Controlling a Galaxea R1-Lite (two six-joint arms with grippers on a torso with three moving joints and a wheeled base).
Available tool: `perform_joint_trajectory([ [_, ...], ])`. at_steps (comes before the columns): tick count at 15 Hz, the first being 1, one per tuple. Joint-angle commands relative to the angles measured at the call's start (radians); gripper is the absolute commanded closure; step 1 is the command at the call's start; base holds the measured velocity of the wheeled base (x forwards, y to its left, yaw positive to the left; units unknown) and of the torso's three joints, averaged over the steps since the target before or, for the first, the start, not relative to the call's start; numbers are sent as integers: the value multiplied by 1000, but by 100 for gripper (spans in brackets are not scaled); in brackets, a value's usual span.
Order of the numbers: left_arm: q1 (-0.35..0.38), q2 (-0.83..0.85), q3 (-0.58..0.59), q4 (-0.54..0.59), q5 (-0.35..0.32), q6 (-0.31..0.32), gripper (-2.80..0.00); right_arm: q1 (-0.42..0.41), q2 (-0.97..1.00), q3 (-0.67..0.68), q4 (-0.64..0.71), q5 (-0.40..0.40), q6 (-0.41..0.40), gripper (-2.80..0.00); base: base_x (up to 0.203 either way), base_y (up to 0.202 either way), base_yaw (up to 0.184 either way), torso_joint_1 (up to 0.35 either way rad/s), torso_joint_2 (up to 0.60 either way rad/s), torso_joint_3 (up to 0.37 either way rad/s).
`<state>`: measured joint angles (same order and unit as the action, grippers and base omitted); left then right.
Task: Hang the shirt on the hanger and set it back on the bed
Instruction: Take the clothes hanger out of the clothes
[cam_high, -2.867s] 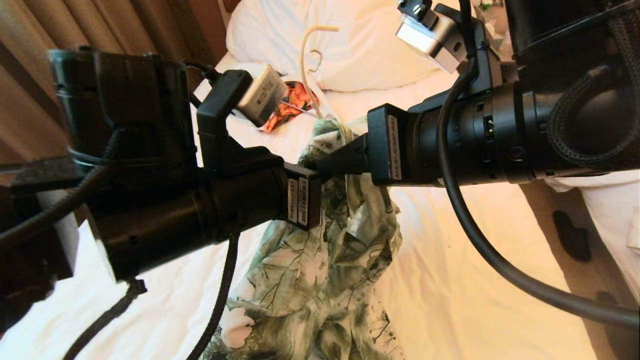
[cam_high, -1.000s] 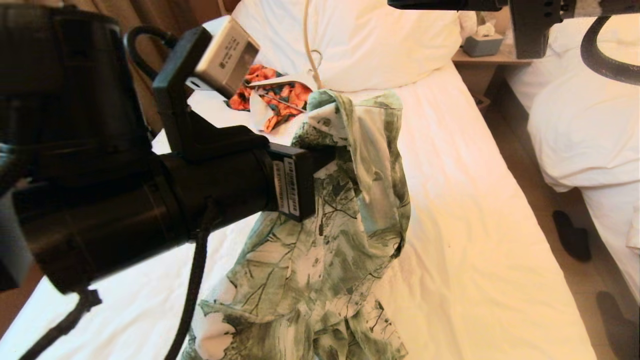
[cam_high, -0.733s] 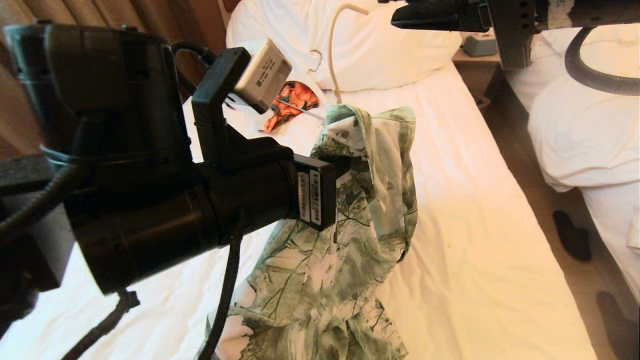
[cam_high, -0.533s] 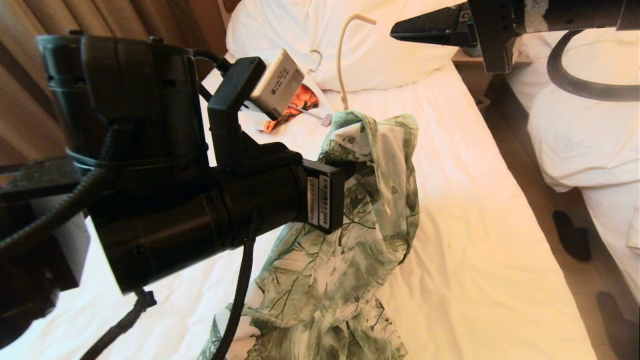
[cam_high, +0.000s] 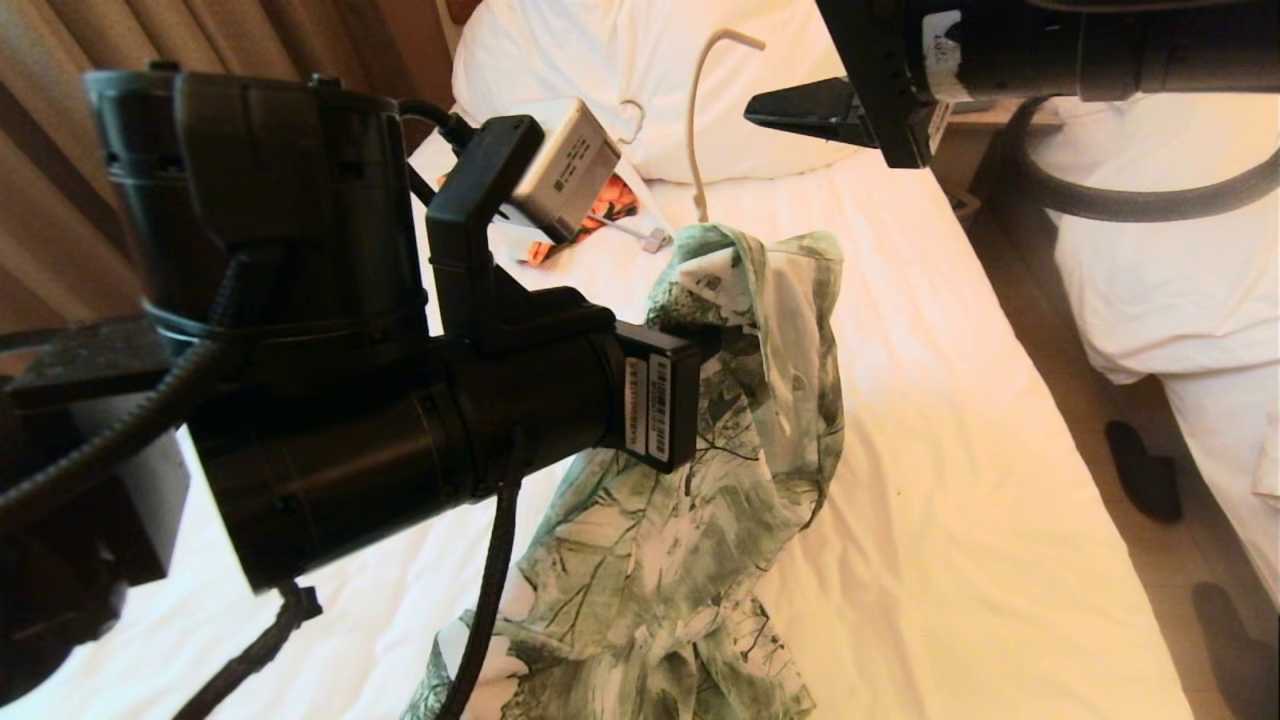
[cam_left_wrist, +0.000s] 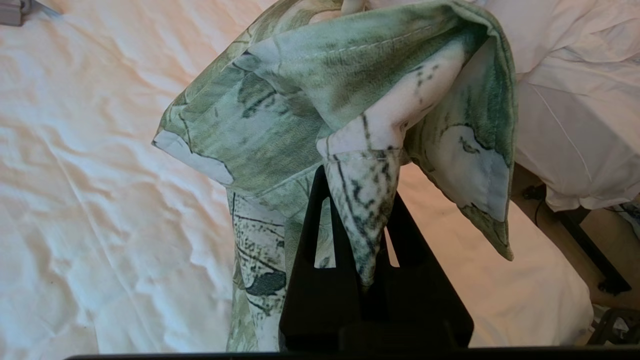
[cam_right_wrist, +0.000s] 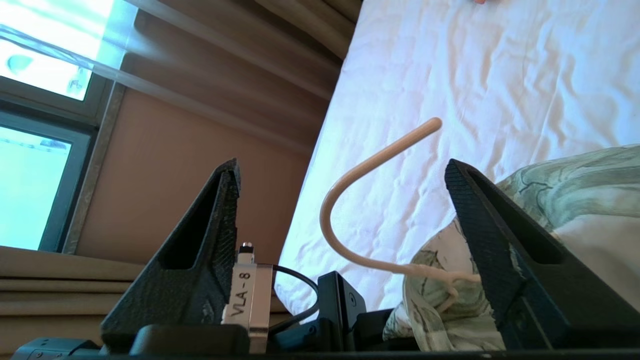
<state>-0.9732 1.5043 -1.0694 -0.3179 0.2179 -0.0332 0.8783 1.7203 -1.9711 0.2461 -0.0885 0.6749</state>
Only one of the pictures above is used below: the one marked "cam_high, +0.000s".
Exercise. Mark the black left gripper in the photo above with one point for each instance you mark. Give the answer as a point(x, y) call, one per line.
point(660, 400)

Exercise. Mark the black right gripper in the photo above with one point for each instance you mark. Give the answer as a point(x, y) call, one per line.
point(890, 70)

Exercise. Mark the green floral print shirt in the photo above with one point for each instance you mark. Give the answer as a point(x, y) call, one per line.
point(680, 560)

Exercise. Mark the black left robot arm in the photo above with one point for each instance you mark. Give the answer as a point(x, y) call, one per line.
point(300, 350)

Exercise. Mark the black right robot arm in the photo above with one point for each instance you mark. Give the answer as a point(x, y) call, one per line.
point(1150, 45)

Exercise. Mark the white hanger with metal bar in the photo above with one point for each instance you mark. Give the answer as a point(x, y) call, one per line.
point(655, 240)

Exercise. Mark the orange floral garment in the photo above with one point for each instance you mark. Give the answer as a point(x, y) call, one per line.
point(615, 205)

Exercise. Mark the wooden nightstand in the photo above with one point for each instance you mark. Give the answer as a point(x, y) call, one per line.
point(985, 140)

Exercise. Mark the white pillow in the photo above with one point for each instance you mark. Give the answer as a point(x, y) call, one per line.
point(600, 60)

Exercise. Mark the white sheeted bed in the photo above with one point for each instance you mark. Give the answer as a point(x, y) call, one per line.
point(950, 500)
point(1230, 450)

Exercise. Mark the brown wooden headboard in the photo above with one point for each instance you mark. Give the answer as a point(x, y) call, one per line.
point(462, 10)

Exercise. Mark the white duvet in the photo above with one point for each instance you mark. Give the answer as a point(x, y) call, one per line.
point(1170, 280)

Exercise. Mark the black slipper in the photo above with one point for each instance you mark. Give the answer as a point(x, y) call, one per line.
point(1140, 470)

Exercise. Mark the brown curtain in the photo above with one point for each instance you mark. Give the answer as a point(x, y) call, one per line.
point(150, 30)

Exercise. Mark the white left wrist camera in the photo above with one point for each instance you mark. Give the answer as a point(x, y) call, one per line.
point(565, 170)

